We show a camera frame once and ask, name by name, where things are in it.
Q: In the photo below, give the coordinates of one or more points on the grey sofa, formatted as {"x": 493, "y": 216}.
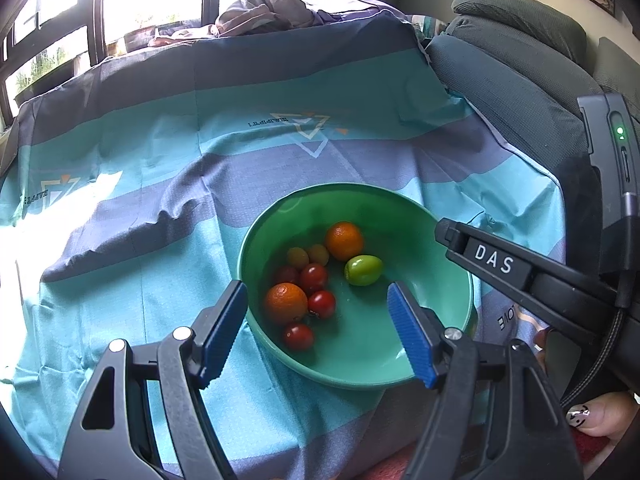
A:
{"x": 510, "y": 85}

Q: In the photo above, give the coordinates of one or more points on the green tomato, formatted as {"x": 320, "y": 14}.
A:
{"x": 363, "y": 270}

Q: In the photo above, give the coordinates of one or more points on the red cherry tomato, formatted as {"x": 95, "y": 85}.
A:
{"x": 285, "y": 276}
{"x": 298, "y": 336}
{"x": 314, "y": 278}
{"x": 321, "y": 304}

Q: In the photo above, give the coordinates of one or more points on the person's right hand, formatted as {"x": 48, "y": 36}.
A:
{"x": 605, "y": 415}

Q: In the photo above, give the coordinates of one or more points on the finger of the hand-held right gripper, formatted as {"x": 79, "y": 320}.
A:
{"x": 452, "y": 240}

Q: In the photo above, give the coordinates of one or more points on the large orange mandarin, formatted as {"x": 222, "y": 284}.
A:
{"x": 286, "y": 303}

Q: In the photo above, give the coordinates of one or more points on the green bowl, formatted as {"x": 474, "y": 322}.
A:
{"x": 370, "y": 350}

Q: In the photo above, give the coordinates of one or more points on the yellow cherry tomato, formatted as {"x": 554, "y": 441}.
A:
{"x": 298, "y": 257}

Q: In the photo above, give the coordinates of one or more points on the small orange mandarin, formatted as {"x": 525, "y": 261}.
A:
{"x": 345, "y": 241}

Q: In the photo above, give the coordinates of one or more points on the blue striped tablecloth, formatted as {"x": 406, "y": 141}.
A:
{"x": 150, "y": 160}

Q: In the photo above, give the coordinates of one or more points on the red fabric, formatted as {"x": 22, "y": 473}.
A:
{"x": 385, "y": 466}

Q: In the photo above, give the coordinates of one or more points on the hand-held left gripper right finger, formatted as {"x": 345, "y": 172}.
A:
{"x": 407, "y": 331}

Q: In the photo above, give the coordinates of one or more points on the orange-yellow cherry tomato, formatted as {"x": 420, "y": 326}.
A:
{"x": 318, "y": 253}

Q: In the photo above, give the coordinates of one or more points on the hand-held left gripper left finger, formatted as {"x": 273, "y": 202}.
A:
{"x": 222, "y": 331}

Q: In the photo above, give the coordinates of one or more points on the crumpled grey clothes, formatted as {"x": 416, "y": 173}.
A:
{"x": 265, "y": 10}

